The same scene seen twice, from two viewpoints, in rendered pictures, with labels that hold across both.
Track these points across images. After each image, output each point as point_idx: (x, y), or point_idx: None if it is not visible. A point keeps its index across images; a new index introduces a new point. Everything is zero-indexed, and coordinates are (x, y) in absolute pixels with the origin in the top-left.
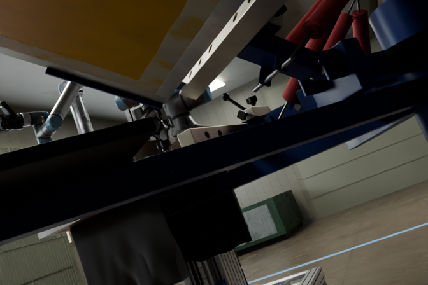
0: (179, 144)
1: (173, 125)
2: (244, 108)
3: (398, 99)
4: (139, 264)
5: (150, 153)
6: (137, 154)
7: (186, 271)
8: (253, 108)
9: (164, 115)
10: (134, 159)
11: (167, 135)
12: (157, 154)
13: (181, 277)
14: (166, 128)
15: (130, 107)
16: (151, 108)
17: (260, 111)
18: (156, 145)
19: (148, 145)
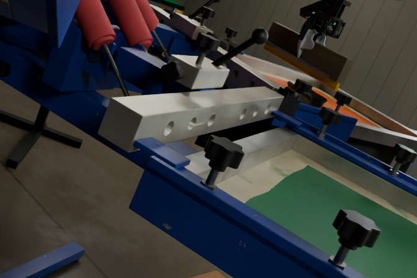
0: (322, 57)
1: (324, 30)
2: (190, 15)
3: None
4: (241, 128)
5: (281, 43)
6: (270, 36)
7: (197, 139)
8: (174, 15)
9: (332, 13)
10: (230, 30)
11: (300, 35)
12: (287, 49)
13: (203, 144)
14: (303, 26)
15: None
16: None
17: (179, 23)
18: (294, 40)
19: (286, 34)
